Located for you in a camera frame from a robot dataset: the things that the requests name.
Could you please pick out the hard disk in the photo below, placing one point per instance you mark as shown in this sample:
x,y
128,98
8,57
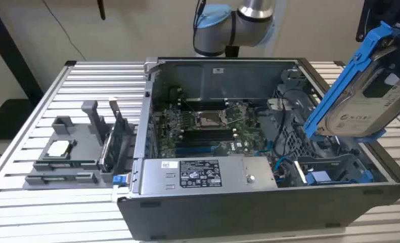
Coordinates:
x,y
357,114

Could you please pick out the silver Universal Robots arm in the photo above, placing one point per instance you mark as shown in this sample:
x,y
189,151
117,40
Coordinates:
x,y
213,38

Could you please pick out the perforated metal disk bay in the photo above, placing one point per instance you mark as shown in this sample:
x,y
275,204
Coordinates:
x,y
293,136

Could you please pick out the black expansion slot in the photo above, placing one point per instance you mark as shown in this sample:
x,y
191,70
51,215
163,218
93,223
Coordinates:
x,y
196,144

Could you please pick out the blue expansion slot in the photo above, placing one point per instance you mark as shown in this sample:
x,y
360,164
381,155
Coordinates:
x,y
196,152

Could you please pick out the white sticker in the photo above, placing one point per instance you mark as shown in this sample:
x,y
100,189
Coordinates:
x,y
217,70

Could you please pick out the green motherboard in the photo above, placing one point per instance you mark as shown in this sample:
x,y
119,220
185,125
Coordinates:
x,y
240,134

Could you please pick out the black RAM slots row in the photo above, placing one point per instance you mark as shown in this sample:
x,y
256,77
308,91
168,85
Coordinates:
x,y
205,103
208,135

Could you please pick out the CPU socket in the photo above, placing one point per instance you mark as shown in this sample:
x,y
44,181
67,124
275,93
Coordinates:
x,y
208,119

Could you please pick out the thin metal locking lever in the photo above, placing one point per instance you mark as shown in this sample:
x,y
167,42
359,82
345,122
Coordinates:
x,y
189,105

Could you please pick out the black open PC case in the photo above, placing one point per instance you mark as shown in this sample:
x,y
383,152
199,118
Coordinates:
x,y
236,215

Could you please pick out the silver power supply box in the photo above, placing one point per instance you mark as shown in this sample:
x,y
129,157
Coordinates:
x,y
159,177

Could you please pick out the grey parts rack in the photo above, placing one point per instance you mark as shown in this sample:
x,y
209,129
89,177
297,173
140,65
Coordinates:
x,y
95,121

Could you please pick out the blue case latch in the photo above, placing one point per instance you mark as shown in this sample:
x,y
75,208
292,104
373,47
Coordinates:
x,y
119,180

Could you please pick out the green RAM stick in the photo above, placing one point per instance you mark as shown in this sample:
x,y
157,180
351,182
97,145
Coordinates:
x,y
71,164
68,177

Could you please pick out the silver CPU chip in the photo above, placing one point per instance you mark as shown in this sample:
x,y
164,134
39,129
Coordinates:
x,y
59,148

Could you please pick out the black stand with base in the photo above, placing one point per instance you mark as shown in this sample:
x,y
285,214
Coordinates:
x,y
7,119

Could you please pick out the silver metal bracket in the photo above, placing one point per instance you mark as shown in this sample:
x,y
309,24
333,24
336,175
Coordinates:
x,y
275,104

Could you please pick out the graphics card with metal bracket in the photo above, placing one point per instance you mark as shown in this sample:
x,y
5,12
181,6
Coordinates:
x,y
113,146

